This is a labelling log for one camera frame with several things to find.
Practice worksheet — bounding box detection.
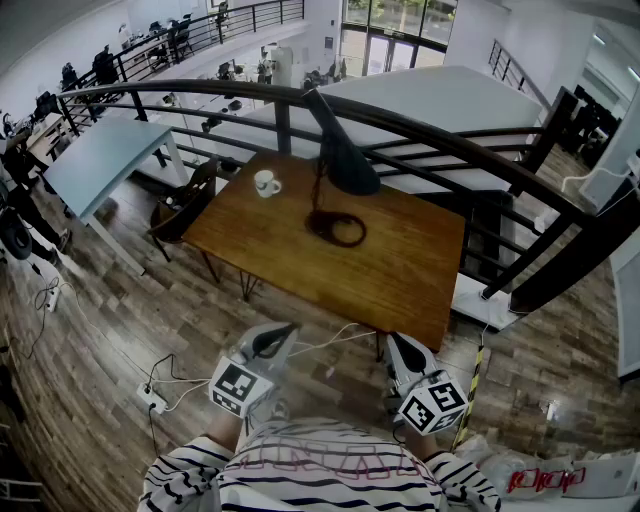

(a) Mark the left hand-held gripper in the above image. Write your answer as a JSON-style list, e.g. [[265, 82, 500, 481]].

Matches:
[[208, 322, 303, 419]]

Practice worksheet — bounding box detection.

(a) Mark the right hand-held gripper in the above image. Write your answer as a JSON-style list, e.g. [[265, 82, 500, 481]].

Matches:
[[384, 333, 470, 435]]

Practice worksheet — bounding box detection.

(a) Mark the black desk lamp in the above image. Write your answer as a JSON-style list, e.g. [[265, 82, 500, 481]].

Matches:
[[302, 87, 383, 250]]

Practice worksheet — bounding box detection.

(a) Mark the person's right forearm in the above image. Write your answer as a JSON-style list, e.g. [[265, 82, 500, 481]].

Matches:
[[399, 427, 442, 462]]

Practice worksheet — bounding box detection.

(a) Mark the person's left forearm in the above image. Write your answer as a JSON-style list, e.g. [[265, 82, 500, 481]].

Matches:
[[206, 413, 247, 454]]

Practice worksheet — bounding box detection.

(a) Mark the yellow black striped tape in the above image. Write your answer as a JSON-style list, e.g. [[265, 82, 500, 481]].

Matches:
[[451, 343, 487, 452]]

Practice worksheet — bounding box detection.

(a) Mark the brown wooden table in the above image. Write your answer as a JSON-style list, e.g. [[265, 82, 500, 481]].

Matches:
[[181, 149, 467, 354]]

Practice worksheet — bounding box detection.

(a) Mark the white square power strip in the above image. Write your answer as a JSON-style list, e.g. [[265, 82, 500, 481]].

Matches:
[[136, 381, 169, 416]]

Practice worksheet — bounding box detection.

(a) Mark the person's striped shirt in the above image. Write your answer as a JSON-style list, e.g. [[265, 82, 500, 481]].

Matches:
[[137, 417, 503, 512]]

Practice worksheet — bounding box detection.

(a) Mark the white mug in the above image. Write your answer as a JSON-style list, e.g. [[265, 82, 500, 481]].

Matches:
[[253, 169, 283, 200]]

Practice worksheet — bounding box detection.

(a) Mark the brown wooden chair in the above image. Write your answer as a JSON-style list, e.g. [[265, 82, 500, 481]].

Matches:
[[147, 158, 222, 264]]

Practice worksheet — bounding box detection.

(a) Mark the white plastic bag red print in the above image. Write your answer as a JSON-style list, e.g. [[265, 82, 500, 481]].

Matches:
[[469, 434, 591, 501]]

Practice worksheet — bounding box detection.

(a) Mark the white plug adapter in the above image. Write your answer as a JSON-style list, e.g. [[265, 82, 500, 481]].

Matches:
[[533, 208, 560, 235]]

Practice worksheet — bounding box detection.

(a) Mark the dark curved railing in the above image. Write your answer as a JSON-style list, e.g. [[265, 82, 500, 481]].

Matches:
[[57, 78, 640, 315]]

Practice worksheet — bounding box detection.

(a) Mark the white panel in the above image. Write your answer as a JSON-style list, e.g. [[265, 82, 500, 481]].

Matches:
[[610, 239, 640, 384]]

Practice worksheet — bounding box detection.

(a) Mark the white box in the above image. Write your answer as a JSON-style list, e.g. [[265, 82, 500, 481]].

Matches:
[[564, 452, 640, 499]]

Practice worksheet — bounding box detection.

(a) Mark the light blue table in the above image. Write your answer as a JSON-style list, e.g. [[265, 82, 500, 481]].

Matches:
[[42, 115, 191, 277]]

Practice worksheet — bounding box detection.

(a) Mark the white cabinet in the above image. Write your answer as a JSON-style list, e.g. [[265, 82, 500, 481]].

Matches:
[[271, 45, 302, 87]]

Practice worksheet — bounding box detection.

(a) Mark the white side table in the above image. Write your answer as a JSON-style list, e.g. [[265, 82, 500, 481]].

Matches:
[[578, 92, 640, 212]]

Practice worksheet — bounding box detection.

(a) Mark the black stair railing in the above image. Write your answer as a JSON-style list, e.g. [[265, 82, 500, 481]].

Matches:
[[486, 38, 547, 104]]

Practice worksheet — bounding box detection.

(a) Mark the glass entrance door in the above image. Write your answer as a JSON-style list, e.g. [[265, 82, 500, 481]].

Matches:
[[340, 0, 458, 78]]

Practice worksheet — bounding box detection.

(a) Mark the black balcony railing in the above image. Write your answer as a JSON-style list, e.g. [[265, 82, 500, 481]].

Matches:
[[57, 0, 307, 109]]

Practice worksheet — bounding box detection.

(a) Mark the white floor cable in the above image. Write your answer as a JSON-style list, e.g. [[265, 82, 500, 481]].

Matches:
[[164, 322, 377, 414]]

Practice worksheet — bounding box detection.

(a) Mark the white flat base plate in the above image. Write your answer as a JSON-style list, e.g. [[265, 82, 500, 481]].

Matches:
[[451, 286, 524, 332]]

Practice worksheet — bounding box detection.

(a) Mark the black floor cable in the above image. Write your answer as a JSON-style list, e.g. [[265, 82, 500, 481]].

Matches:
[[147, 353, 212, 392]]

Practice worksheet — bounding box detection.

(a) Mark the white cable on table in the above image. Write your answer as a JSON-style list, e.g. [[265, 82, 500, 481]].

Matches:
[[561, 166, 640, 195]]

